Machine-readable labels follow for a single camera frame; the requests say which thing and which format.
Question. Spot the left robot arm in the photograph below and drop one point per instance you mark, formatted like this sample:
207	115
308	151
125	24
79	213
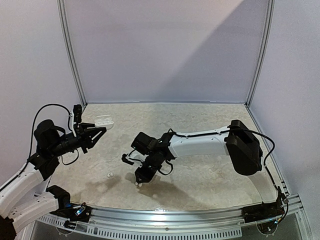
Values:
52	143

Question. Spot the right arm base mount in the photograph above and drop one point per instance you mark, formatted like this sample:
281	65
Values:
262	211

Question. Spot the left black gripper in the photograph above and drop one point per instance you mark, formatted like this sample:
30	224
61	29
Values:
83	135

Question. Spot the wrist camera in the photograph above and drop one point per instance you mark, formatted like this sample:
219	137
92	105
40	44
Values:
75	118
133	158

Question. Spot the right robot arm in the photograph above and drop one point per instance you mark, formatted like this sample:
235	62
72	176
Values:
236	141

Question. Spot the right aluminium frame post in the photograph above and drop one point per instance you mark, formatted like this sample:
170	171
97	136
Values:
262	51

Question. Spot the aluminium frame post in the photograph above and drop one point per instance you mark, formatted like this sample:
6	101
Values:
262	51
62	10

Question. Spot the aluminium front rail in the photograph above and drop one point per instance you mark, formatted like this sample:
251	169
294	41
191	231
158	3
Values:
217	224

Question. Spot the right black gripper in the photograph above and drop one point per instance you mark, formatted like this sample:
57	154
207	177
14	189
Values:
146	172

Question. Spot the white oval charging case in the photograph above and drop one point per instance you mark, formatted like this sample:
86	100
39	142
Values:
104	121

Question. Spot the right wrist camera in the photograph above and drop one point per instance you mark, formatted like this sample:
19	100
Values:
133	158

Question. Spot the left aluminium frame post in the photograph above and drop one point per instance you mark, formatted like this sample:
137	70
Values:
62	10

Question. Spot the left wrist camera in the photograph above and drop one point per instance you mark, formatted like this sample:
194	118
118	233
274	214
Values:
75	118

